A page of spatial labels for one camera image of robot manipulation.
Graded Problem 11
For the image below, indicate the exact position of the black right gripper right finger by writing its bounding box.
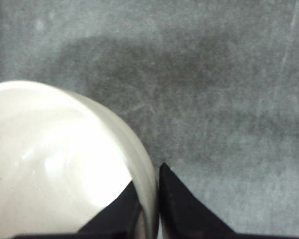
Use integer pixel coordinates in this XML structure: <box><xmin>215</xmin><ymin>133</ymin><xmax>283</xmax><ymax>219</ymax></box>
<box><xmin>159</xmin><ymin>163</ymin><xmax>299</xmax><ymax>239</ymax></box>

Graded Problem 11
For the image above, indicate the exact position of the beige ribbed bowl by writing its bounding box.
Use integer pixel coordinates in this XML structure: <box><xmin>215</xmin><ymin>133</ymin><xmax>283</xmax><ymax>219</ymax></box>
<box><xmin>0</xmin><ymin>81</ymin><xmax>159</xmax><ymax>239</ymax></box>

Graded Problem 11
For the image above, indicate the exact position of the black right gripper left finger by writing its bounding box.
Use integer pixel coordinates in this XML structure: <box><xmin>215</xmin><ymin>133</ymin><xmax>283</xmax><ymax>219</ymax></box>
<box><xmin>14</xmin><ymin>182</ymin><xmax>141</xmax><ymax>239</ymax></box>

